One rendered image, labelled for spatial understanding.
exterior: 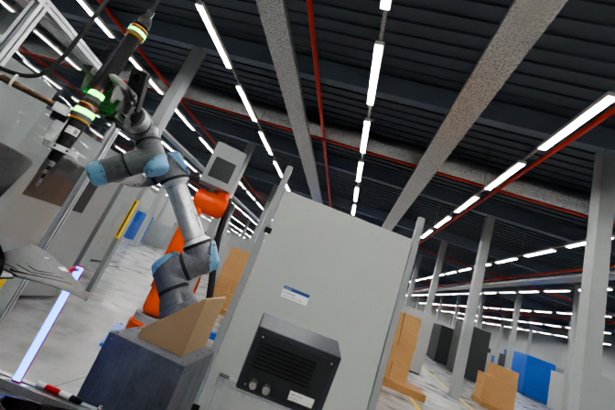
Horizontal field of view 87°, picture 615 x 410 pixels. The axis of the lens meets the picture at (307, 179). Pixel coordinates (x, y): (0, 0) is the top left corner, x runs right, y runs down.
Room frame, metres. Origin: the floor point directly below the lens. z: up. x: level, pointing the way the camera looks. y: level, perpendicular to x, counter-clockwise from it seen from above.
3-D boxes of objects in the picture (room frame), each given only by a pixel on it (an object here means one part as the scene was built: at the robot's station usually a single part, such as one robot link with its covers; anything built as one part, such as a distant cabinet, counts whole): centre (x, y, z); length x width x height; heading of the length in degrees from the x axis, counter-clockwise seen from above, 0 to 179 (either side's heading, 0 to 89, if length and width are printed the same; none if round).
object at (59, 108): (0.74, 0.56, 1.50); 0.09 x 0.07 x 0.10; 125
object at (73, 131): (0.75, 0.55, 1.66); 0.04 x 0.04 x 0.46
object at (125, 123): (0.86, 0.55, 1.64); 0.12 x 0.08 x 0.09; 0
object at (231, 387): (1.11, -0.09, 1.04); 0.24 x 0.03 x 0.03; 90
